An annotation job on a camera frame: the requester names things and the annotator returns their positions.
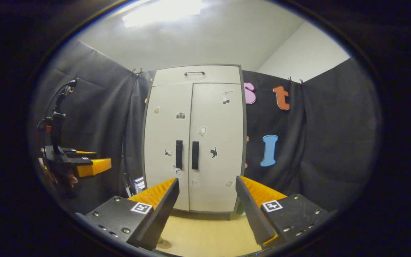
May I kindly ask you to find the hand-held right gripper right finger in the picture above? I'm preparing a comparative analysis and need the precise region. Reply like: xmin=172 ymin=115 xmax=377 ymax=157
xmin=235 ymin=175 xmax=333 ymax=250

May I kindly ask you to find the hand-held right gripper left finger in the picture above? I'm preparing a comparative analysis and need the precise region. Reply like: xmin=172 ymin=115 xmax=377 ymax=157
xmin=75 ymin=177 xmax=180 ymax=251

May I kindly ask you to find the white cabinet door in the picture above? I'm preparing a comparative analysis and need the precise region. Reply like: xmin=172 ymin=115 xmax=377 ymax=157
xmin=143 ymin=83 xmax=193 ymax=211
xmin=189 ymin=83 xmax=244 ymax=213

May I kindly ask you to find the white and grey cabinet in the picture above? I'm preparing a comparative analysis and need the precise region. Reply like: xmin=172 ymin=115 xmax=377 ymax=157
xmin=142 ymin=64 xmax=247 ymax=220

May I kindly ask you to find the white and blue box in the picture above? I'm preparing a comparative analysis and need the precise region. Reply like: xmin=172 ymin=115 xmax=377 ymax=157
xmin=132 ymin=176 xmax=146 ymax=194

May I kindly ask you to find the black backdrop cloth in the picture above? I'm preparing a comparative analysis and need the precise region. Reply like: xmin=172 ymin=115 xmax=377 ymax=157
xmin=31 ymin=39 xmax=154 ymax=215
xmin=242 ymin=57 xmax=382 ymax=213

